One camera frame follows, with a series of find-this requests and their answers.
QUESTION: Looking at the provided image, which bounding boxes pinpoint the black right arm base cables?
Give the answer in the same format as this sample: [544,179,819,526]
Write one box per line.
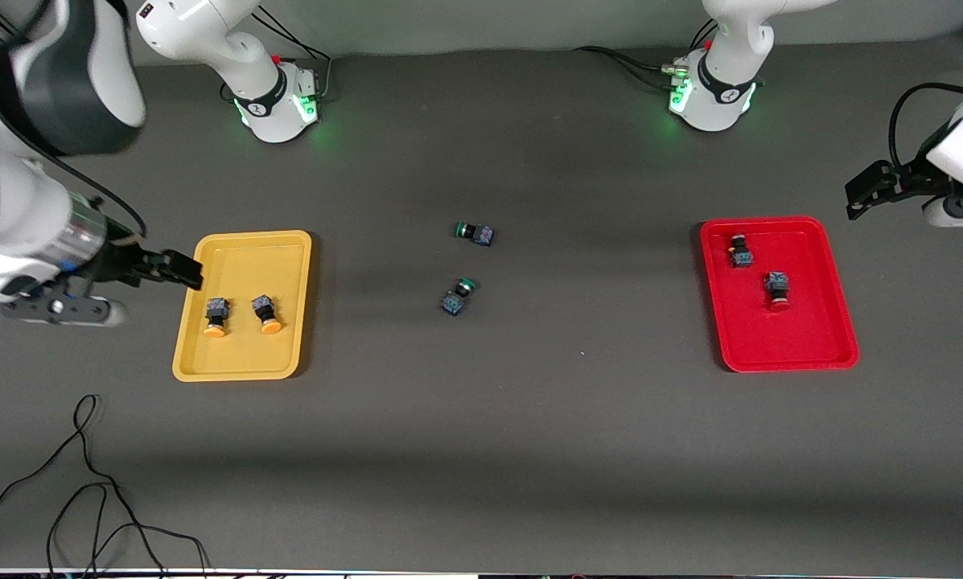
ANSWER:
[220,4,334,105]

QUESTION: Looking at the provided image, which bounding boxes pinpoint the dark grey table cloth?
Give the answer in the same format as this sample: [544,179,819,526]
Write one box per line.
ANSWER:
[0,28,963,576]

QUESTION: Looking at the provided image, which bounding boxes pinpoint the loose black cable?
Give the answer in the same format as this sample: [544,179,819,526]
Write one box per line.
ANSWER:
[0,393,210,579]

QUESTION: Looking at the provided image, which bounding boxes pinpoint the yellow push button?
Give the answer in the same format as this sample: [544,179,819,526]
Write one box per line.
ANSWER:
[251,294,283,335]
[203,297,231,339]

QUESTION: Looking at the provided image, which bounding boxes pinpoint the black left arm base cables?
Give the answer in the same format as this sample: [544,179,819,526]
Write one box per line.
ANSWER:
[575,16,719,93]

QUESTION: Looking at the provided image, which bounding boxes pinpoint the black arm base cables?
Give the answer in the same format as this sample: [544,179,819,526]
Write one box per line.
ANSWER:
[220,4,334,105]
[575,16,719,93]

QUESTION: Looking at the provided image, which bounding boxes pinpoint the red plastic tray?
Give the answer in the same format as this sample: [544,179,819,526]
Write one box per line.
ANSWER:
[699,216,861,374]

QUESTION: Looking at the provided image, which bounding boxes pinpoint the yellow plastic tray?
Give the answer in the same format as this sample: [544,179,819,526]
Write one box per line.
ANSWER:
[171,230,313,383]

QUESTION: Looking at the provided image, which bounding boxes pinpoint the green push button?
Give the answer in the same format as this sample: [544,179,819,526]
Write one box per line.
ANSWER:
[441,277,479,317]
[454,221,496,248]

